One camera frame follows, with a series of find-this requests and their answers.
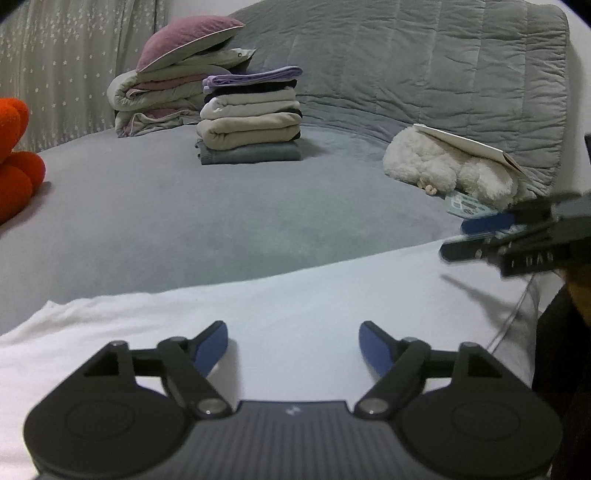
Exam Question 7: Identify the person's right hand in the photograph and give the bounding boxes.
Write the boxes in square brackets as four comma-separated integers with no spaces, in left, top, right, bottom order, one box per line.
[561,267,591,324]

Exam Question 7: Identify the teal printed tag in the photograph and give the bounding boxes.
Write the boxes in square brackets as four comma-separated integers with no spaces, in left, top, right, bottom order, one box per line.
[444,191,502,217]

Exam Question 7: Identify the grey bed sheet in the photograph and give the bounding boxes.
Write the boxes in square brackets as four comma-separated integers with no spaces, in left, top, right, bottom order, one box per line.
[0,122,462,333]

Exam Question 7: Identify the purple pillow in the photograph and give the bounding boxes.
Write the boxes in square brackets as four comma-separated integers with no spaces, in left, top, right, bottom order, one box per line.
[135,15,246,73]

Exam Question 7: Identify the white paper booklet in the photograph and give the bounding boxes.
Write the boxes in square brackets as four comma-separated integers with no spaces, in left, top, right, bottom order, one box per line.
[412,122,529,178]

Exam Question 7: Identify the white garment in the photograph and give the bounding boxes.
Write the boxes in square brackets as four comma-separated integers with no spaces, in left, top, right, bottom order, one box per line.
[0,237,543,480]

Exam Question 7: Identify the stack of folded clothes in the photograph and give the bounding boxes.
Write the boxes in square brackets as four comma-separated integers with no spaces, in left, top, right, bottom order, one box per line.
[194,66,304,166]

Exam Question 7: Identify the grey star-print curtain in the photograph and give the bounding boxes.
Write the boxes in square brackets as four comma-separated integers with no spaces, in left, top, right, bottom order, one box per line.
[0,0,169,153]

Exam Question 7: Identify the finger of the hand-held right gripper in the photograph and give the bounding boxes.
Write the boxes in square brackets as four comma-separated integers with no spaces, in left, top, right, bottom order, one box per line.
[462,193,583,236]
[441,226,555,264]

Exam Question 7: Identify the grey quilted blanket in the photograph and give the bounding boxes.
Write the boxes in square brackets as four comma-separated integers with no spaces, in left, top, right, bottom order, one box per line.
[228,0,570,197]

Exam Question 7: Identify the white plush toy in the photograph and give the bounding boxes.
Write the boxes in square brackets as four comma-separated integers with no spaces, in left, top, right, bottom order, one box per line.
[383,126,532,204]

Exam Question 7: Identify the orange pumpkin plush pillow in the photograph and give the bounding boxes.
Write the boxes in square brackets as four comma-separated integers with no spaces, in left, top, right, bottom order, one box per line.
[0,98,47,226]

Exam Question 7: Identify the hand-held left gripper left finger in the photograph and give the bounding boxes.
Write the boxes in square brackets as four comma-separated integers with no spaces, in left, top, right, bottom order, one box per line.
[82,320,234,419]

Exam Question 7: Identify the folded cream and pink quilt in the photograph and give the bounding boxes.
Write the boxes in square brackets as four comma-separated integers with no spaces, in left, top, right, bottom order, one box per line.
[107,46,257,138]

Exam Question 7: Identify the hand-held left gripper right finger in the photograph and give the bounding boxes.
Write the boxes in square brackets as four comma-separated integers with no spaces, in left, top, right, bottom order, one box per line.
[355,320,509,420]

